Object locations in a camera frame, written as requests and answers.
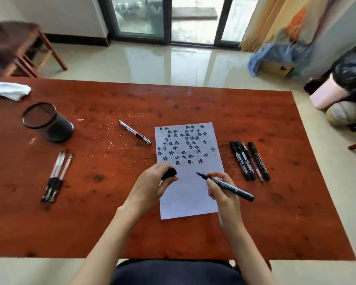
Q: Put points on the person's right hand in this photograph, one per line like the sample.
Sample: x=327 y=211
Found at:
x=225 y=201

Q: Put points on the black garbage bag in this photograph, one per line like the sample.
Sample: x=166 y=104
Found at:
x=351 y=71

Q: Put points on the pink plastic bin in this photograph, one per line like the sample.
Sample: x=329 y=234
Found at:
x=327 y=92

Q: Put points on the glass sliding door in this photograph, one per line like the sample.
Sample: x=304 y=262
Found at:
x=192 y=20

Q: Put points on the person's dark trousers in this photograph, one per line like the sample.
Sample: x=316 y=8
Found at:
x=175 y=274

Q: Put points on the person's left forearm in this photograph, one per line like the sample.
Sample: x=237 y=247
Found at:
x=106 y=249

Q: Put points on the white paper sheet with writing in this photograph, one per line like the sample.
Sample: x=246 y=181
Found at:
x=187 y=136

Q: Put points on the person's right forearm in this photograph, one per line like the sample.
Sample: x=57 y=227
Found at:
x=246 y=252

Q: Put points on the wooden chair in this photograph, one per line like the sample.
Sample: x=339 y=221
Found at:
x=26 y=44

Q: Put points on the person's left thumb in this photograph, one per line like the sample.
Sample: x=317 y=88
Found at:
x=168 y=182

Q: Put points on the person's right thumb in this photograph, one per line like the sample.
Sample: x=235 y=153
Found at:
x=212 y=188

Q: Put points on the black mesh pen holder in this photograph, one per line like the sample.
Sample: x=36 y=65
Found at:
x=52 y=126

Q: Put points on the person's left hand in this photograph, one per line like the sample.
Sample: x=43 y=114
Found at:
x=145 y=192

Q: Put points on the blue plastic sheet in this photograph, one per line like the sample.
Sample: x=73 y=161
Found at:
x=281 y=53

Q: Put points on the black marker cap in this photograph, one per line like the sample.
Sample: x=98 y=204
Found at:
x=169 y=173

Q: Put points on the crumpled white tissue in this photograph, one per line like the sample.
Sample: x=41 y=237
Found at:
x=10 y=90

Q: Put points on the cardboard box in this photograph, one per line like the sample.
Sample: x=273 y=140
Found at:
x=277 y=69

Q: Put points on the capped black marker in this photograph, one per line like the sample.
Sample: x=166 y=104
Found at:
x=259 y=161
x=239 y=160
x=245 y=162

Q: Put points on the silver black ballpoint pen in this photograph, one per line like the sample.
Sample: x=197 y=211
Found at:
x=135 y=132

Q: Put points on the yellow patterned curtain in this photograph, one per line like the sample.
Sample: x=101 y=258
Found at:
x=273 y=17

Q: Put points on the clear gel pen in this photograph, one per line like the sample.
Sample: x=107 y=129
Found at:
x=63 y=176
x=52 y=176
x=253 y=163
x=57 y=176

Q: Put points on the worn grey ball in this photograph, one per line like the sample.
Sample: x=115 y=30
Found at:
x=343 y=114

